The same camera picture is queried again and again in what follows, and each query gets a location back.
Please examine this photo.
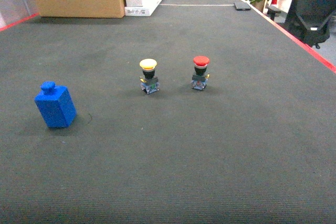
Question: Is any red mushroom push button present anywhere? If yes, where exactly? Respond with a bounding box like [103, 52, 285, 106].
[191, 56, 210, 90]

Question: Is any yellow mushroom push button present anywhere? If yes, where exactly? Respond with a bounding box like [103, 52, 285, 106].
[139, 58, 160, 94]

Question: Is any black flat device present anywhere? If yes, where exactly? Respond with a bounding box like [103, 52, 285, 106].
[234, 2, 251, 11]

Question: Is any white flat carton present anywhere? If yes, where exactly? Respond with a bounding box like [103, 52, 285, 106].
[124, 0, 162, 17]

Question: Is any blue block part with knob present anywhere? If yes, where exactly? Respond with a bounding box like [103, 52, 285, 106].
[34, 81, 77, 128]

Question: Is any black office chair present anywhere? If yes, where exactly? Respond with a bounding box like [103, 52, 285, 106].
[279, 0, 335, 49]

